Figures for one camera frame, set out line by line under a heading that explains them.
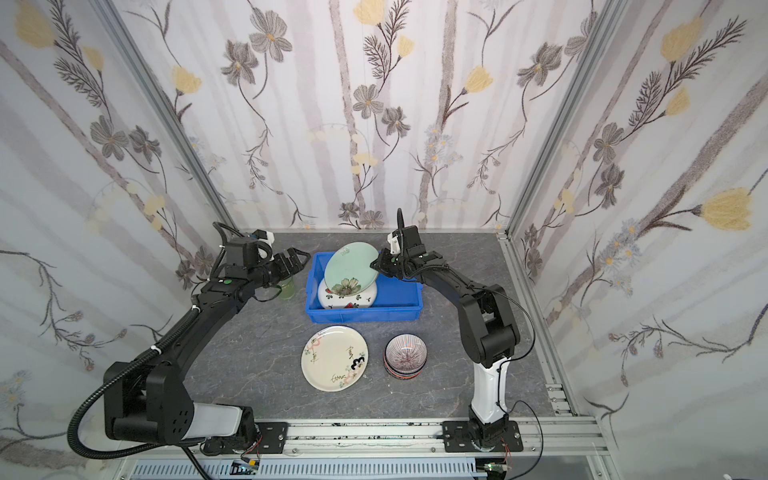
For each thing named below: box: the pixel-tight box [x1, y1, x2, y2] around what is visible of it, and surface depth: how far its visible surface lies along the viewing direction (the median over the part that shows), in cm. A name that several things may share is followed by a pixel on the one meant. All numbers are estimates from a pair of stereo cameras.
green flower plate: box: [324, 242, 379, 297], surface depth 97 cm
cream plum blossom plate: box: [300, 325, 369, 392], surface depth 88 cm
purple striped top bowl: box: [384, 333, 428, 374], surface depth 82 cm
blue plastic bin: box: [306, 252, 424, 324], surface depth 98 cm
